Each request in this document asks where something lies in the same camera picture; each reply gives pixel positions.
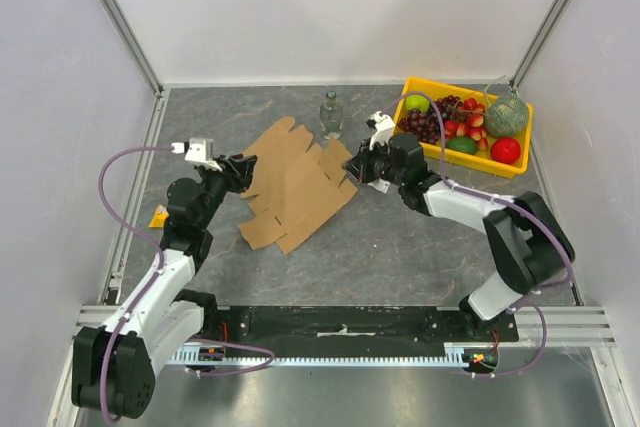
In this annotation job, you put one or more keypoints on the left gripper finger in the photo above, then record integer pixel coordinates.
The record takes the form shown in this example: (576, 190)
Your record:
(241, 184)
(245, 165)

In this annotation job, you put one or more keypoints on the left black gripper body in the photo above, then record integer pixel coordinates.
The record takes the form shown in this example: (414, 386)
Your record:
(228, 181)

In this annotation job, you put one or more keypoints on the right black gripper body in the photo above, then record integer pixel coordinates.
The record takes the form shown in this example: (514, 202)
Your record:
(364, 167)

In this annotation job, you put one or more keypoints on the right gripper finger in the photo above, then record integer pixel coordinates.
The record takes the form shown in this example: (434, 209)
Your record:
(364, 151)
(354, 167)

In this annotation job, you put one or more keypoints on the brown cardboard box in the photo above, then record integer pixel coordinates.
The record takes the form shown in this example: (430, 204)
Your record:
(298, 185)

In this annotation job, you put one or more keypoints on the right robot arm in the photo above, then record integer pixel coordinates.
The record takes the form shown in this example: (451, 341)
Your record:
(526, 242)

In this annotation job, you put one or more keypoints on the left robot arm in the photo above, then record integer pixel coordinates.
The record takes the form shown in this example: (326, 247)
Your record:
(115, 365)

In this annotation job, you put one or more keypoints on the small white packet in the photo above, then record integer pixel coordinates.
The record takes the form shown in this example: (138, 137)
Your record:
(380, 185)

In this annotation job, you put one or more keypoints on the clear glass bottle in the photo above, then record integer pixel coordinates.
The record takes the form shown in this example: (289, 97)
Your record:
(331, 116)

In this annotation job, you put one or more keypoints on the dark purple grape bunch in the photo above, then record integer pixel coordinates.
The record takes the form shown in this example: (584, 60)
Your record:
(429, 126)

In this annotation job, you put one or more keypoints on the green apple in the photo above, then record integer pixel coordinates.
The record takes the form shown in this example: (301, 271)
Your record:
(417, 102)

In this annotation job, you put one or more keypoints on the yellow snack packet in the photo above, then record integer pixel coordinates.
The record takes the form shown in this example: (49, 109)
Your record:
(159, 217)

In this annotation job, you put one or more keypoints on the green avocado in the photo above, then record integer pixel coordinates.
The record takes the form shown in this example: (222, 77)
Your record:
(462, 144)

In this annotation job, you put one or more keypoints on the red cherry cluster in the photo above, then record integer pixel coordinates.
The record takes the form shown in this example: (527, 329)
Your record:
(465, 117)

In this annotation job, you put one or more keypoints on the red apple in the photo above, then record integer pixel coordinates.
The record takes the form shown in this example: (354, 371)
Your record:
(505, 150)

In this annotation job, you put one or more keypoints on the green netted melon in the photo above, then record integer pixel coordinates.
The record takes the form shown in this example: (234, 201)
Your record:
(507, 116)

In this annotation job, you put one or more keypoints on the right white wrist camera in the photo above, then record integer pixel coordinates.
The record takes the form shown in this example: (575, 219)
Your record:
(382, 126)

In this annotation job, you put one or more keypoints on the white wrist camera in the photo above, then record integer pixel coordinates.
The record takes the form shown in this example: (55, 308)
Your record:
(382, 126)
(198, 152)

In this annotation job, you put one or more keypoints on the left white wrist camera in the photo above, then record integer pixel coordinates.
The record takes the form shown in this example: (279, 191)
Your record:
(198, 152)

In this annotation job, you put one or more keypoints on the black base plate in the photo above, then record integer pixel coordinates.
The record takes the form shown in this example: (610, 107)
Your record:
(350, 330)

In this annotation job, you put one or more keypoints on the white cable duct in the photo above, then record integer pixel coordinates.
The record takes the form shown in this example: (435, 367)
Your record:
(197, 355)

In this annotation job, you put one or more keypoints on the aluminium frame rail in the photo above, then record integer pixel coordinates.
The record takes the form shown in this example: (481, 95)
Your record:
(576, 326)

